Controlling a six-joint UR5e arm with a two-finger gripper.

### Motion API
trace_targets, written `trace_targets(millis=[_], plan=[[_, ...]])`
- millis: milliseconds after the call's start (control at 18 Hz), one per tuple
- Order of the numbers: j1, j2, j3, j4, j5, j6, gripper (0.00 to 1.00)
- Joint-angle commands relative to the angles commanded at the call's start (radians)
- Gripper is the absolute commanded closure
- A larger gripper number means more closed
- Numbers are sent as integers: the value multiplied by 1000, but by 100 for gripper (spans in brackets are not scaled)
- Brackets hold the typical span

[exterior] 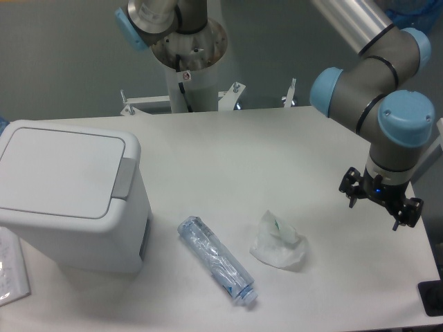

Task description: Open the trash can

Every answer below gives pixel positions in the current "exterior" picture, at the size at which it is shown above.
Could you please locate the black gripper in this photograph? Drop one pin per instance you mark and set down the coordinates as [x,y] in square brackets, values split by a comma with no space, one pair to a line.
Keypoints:
[393,197]

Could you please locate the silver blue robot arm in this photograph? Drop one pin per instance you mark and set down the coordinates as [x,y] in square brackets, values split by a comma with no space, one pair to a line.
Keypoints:
[367,100]

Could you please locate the grey trash can push button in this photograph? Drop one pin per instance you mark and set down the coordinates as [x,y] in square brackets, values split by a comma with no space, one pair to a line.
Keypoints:
[124,179]

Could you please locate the white plastic trash can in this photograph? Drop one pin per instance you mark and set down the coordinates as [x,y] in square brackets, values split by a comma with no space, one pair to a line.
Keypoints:
[56,185]

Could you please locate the black device at table edge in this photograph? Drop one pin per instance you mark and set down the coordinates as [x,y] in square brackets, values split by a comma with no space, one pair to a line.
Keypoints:
[431,295]

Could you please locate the crumpled white plastic wrapper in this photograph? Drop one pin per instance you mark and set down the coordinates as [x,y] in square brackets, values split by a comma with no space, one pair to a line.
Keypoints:
[278,244]

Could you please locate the crushed clear plastic bottle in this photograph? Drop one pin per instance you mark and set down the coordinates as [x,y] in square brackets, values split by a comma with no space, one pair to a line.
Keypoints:
[219,261]

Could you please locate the blue plastic bag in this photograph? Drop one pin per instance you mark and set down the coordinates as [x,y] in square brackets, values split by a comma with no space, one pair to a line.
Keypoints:
[420,15]

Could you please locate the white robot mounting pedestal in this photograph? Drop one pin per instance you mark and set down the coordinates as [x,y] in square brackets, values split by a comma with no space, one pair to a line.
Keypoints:
[190,63]

